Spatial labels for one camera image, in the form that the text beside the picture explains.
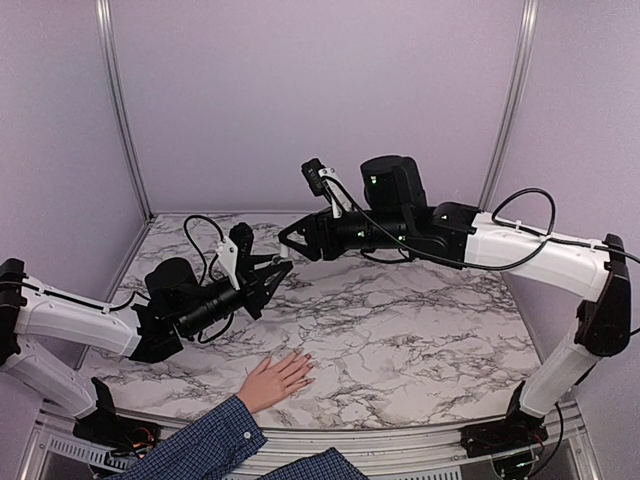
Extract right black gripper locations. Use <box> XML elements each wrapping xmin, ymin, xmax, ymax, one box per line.
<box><xmin>278</xmin><ymin>206</ymin><xmax>410</xmax><ymax>262</ymax></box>

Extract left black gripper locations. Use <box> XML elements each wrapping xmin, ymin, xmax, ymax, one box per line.
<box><xmin>178</xmin><ymin>255</ymin><xmax>292</xmax><ymax>339</ymax></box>

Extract blue checkered sleeve forearm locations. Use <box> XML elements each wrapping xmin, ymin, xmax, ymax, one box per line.
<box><xmin>112</xmin><ymin>396</ymin><xmax>266</xmax><ymax>480</ymax></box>

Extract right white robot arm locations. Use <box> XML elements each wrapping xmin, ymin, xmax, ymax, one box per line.
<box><xmin>279</xmin><ymin>155</ymin><xmax>632</xmax><ymax>448</ymax></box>

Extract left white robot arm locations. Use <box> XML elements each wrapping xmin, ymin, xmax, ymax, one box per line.
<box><xmin>1</xmin><ymin>255</ymin><xmax>293</xmax><ymax>445</ymax></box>

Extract person's bare hand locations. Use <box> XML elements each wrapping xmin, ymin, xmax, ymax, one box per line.
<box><xmin>235</xmin><ymin>350</ymin><xmax>314</xmax><ymax>414</ymax></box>

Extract blue checkered shirt body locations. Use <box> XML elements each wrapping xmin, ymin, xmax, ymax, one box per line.
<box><xmin>261</xmin><ymin>448</ymin><xmax>368</xmax><ymax>480</ymax></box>

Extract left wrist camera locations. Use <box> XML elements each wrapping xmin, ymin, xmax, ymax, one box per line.
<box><xmin>216</xmin><ymin>222</ymin><xmax>254</xmax><ymax>291</ymax></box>

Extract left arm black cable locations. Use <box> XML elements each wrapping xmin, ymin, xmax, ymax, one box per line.
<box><xmin>182</xmin><ymin>214</ymin><xmax>236</xmax><ymax>344</ymax></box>

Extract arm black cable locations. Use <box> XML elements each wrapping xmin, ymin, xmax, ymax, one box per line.
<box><xmin>182</xmin><ymin>214</ymin><xmax>236</xmax><ymax>344</ymax></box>
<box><xmin>324</xmin><ymin>174</ymin><xmax>640</xmax><ymax>274</ymax></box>

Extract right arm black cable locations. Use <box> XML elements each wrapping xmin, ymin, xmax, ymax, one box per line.
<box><xmin>324</xmin><ymin>174</ymin><xmax>640</xmax><ymax>274</ymax></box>

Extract front aluminium rail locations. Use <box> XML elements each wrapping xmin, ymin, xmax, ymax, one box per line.
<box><xmin>15</xmin><ymin>403</ymin><xmax>602</xmax><ymax>479</ymax></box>

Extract right aluminium frame post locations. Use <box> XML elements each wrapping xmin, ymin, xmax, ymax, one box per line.
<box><xmin>478</xmin><ymin>0</ymin><xmax>540</xmax><ymax>210</ymax></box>

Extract aluminium frame post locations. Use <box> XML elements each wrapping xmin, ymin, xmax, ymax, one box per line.
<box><xmin>478</xmin><ymin>0</ymin><xmax>540</xmax><ymax>210</ymax></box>
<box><xmin>95</xmin><ymin>0</ymin><xmax>154</xmax><ymax>223</ymax></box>

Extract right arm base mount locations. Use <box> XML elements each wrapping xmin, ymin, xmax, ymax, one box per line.
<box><xmin>460</xmin><ymin>382</ymin><xmax>548</xmax><ymax>458</ymax></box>

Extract left aluminium frame post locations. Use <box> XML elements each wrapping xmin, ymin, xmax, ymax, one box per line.
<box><xmin>95</xmin><ymin>0</ymin><xmax>154</xmax><ymax>223</ymax></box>

